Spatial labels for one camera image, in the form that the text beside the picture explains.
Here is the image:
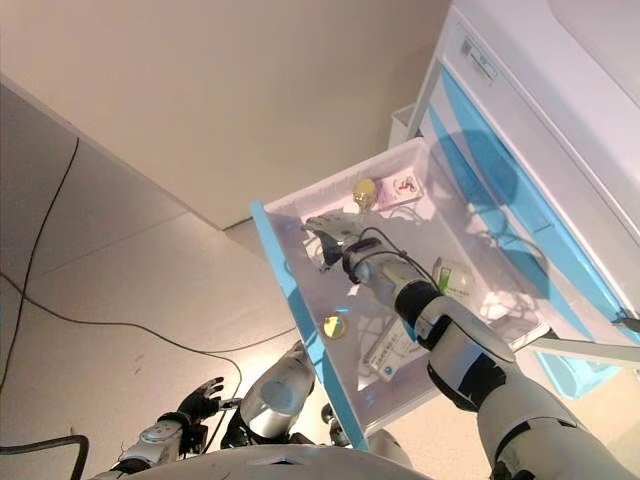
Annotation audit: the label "small bottle yellow cap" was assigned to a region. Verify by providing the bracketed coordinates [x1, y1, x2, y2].
[352, 178, 377, 214]

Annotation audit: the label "green white medicine box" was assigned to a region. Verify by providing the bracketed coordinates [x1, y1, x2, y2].
[430, 257, 476, 304]

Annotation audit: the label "white medical cart blue drawers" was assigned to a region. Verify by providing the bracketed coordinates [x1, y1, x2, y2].
[389, 0, 640, 401]

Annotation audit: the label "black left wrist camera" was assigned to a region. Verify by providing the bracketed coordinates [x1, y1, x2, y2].
[184, 423, 210, 454]

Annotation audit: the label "pink white medicine box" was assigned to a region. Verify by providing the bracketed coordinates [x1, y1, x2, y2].
[375, 172, 426, 209]

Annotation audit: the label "white crumpled plastic packets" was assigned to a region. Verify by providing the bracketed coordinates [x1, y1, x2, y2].
[477, 284, 539, 326]

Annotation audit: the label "round yellow disc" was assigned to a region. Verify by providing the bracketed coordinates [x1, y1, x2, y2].
[322, 313, 350, 340]

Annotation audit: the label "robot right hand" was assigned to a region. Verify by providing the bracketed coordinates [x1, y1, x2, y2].
[301, 212, 361, 274]

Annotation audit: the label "thin black floor cable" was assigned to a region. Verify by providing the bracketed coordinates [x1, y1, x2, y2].
[0, 272, 299, 399]
[0, 137, 81, 394]

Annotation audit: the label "white blue medicine box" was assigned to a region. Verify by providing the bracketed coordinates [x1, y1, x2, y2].
[360, 319, 431, 384]

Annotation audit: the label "silver robot left leg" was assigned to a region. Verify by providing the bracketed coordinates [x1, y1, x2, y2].
[219, 339, 319, 446]

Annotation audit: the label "light blue plastic bin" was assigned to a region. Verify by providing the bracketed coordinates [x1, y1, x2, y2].
[534, 349, 636, 401]

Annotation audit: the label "grey robot torso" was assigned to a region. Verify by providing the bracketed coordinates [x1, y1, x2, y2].
[84, 442, 416, 480]

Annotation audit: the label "white drawer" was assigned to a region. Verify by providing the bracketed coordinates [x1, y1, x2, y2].
[249, 137, 551, 451]

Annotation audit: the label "thick black tether cable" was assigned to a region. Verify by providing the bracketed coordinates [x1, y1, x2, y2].
[0, 433, 91, 480]

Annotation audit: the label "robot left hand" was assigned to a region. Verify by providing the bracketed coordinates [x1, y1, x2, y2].
[174, 376, 241, 426]

